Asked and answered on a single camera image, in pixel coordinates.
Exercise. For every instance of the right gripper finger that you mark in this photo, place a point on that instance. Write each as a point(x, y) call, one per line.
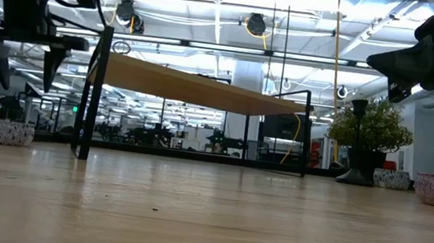
point(398, 90)
point(406, 64)

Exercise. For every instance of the black metal candlestick holder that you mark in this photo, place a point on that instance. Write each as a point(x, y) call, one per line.
point(360, 110)

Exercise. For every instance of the patterned candle tin cream wax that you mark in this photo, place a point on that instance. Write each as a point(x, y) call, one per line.
point(10, 133)

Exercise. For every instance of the patterned candle tin white wax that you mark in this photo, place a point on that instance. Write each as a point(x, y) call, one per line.
point(392, 179)

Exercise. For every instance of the potted green plant black pot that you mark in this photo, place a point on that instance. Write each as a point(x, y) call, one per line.
point(386, 130)

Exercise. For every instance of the wooden shelf riser black legs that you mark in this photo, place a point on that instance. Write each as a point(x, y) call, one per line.
point(188, 87)

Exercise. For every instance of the black aluminium table frame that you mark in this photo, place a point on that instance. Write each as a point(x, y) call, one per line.
point(196, 156)

